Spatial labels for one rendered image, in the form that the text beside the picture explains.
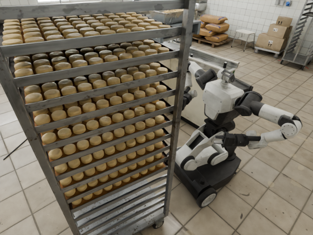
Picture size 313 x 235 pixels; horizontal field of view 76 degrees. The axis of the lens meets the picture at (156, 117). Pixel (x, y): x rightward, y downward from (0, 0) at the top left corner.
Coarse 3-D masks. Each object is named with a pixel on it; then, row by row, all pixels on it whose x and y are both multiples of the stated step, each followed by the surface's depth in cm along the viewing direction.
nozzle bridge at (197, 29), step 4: (196, 20) 257; (172, 24) 232; (176, 24) 233; (180, 24) 234; (196, 24) 256; (200, 24) 256; (192, 28) 262; (196, 28) 258; (192, 32) 259; (196, 32) 260; (168, 36) 238; (176, 36) 240; (180, 36) 245; (156, 40) 225; (160, 40) 221; (164, 40) 230; (168, 40) 234
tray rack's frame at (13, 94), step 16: (0, 48) 51; (0, 64) 51; (0, 80) 53; (16, 96) 57; (16, 112) 59; (32, 128) 64; (32, 144) 67; (48, 160) 76; (48, 176) 78; (64, 208) 92; (144, 224) 149; (160, 224) 158
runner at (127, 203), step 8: (144, 192) 132; (152, 192) 132; (128, 200) 127; (136, 200) 127; (112, 208) 122; (120, 208) 122; (96, 216) 118; (104, 216) 118; (80, 224) 114; (88, 224) 114
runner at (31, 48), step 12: (96, 36) 62; (108, 36) 64; (120, 36) 66; (132, 36) 68; (144, 36) 70; (156, 36) 73; (12, 48) 53; (24, 48) 54; (36, 48) 56; (48, 48) 57; (60, 48) 59; (72, 48) 60
